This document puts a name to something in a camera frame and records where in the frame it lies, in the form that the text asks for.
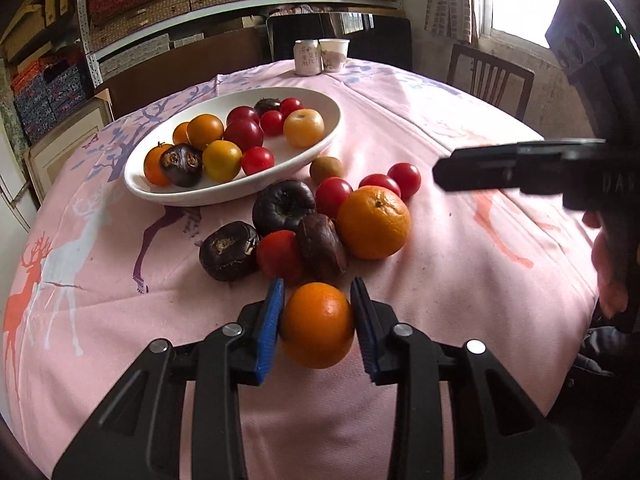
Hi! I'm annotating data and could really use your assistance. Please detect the yellow-orange round fruit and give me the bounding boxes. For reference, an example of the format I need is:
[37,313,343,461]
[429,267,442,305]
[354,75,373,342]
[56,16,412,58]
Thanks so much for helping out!
[186,114,225,151]
[202,140,243,183]

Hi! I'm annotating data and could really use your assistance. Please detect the white door panel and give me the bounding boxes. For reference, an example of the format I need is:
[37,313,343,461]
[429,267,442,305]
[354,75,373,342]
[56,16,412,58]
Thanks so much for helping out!
[0,125,41,233]

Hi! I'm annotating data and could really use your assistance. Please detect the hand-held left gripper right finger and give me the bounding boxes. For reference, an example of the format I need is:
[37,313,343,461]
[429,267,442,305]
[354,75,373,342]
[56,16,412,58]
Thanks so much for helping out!
[350,276,583,480]

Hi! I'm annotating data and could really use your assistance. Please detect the stack of brown cardboard boxes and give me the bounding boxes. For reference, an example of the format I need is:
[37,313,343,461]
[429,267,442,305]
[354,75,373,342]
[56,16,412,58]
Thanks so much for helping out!
[0,0,81,76]

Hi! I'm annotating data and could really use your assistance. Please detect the large orange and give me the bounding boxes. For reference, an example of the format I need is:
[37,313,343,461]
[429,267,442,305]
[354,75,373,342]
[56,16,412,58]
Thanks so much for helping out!
[336,185,412,261]

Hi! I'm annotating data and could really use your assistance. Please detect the white metal shelf rack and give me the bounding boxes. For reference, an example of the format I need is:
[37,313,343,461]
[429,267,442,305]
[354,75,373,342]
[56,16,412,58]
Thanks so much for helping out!
[75,0,406,86]

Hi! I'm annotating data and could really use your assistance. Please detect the person's dark clothing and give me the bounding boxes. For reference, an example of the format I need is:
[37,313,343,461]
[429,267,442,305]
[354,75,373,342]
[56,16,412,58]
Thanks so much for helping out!
[545,325,640,423]

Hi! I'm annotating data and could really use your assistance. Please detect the black glossy chair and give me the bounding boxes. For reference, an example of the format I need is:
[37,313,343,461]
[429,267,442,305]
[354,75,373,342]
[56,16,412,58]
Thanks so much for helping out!
[266,12,413,72]

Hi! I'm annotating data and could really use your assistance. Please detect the stack of blue floral boxes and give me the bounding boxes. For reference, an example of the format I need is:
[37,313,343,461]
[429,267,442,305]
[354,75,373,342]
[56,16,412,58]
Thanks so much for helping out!
[10,52,93,146]

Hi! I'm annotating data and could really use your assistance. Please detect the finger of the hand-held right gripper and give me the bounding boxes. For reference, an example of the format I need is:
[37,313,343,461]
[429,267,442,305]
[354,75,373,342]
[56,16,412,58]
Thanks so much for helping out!
[432,138,608,194]

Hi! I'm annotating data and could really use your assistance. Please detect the person's right hand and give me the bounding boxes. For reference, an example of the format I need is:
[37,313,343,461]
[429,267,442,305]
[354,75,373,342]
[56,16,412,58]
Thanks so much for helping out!
[582,210,632,319]

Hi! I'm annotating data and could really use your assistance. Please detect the white drink can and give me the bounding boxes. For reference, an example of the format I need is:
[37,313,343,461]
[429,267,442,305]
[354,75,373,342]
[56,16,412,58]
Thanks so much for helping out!
[294,39,321,76]

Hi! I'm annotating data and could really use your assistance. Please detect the smooth orange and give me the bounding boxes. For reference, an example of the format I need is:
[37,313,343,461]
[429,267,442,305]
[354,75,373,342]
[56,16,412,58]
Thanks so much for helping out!
[279,282,356,370]

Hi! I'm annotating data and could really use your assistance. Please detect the brown wooden chair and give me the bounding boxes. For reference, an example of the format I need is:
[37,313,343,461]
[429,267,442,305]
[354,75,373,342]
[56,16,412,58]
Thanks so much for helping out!
[446,42,536,121]

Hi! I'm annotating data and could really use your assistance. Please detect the deep orange mandarin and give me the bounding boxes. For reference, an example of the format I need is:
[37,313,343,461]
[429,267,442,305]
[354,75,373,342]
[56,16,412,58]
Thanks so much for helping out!
[143,142,173,187]

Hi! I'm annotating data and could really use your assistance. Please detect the wooden framed panel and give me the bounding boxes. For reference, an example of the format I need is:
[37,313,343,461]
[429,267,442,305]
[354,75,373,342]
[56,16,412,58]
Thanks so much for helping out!
[24,89,115,188]

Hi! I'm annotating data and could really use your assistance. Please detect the pink deer print tablecloth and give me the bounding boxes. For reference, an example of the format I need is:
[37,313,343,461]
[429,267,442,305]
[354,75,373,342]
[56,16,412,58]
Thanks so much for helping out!
[0,57,601,480]

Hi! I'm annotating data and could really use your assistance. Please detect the brown longan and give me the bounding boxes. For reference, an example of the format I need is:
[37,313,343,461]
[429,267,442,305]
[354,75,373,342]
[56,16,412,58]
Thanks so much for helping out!
[309,156,344,184]

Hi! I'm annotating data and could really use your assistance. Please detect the pale yellow orange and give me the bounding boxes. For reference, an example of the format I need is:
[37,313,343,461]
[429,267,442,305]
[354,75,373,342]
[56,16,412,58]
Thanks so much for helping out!
[283,108,325,149]

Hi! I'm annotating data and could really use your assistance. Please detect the dark brown board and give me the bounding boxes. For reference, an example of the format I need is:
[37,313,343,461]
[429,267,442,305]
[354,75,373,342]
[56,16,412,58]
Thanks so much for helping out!
[107,27,273,118]

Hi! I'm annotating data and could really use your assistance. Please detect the white paper cup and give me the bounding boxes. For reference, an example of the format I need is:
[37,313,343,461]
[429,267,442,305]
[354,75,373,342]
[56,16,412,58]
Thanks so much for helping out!
[318,38,350,73]

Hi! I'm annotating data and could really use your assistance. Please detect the white oval plate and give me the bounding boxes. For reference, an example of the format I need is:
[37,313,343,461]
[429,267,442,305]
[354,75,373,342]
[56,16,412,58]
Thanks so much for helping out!
[123,86,343,207]

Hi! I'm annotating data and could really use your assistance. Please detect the dark red plum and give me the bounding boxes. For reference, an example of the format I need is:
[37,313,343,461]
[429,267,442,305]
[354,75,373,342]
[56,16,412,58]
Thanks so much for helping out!
[223,119,265,152]
[226,105,261,127]

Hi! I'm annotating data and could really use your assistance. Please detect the beige patterned curtain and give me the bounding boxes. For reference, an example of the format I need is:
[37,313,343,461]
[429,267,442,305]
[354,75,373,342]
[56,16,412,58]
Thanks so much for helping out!
[425,0,473,43]

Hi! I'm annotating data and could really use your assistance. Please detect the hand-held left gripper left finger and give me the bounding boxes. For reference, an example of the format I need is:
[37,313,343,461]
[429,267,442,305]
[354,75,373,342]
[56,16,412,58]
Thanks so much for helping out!
[51,277,286,480]

